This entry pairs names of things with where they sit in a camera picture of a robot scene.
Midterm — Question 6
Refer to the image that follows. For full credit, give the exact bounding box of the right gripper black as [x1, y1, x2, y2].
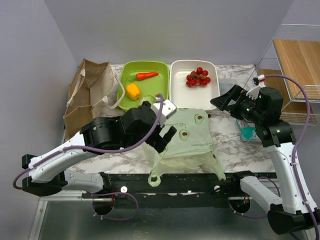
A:
[211, 83, 265, 124]

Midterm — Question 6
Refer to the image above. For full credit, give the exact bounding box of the green avocado print plastic bag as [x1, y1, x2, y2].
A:
[142, 108, 226, 187]

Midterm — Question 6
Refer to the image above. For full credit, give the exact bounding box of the red cherry tomato bunch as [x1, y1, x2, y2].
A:
[185, 66, 211, 88]

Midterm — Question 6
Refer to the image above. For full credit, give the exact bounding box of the yellow toy bell pepper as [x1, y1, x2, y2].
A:
[125, 83, 141, 101]

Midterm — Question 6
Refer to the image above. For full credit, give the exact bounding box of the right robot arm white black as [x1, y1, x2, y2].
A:
[210, 85, 320, 235]

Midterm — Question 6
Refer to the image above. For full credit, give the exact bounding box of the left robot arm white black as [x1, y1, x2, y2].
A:
[21, 100, 177, 198]

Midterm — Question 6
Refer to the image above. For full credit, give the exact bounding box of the brown jute tote bag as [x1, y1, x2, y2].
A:
[63, 58, 125, 140]

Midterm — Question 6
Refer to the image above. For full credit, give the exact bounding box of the white plastic tray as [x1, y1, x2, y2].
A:
[169, 59, 220, 112]

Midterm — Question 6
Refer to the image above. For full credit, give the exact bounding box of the teal snack packet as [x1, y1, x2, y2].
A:
[236, 119, 262, 145]

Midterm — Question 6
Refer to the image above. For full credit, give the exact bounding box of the green plastic tray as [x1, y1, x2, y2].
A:
[116, 60, 170, 111]

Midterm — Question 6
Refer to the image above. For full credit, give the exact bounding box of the orange toy carrot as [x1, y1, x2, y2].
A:
[127, 72, 159, 81]

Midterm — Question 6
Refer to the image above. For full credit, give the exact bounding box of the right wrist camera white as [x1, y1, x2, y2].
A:
[246, 74, 266, 100]

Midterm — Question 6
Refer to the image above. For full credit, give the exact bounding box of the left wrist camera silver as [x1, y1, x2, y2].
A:
[151, 99, 177, 127]

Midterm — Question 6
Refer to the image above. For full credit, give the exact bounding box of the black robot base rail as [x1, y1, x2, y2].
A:
[81, 170, 278, 209]

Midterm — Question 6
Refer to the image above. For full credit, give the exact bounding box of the white wire shelf rack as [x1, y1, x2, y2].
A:
[244, 24, 320, 126]

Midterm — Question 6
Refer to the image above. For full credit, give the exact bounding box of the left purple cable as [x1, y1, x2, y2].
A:
[12, 93, 165, 191]

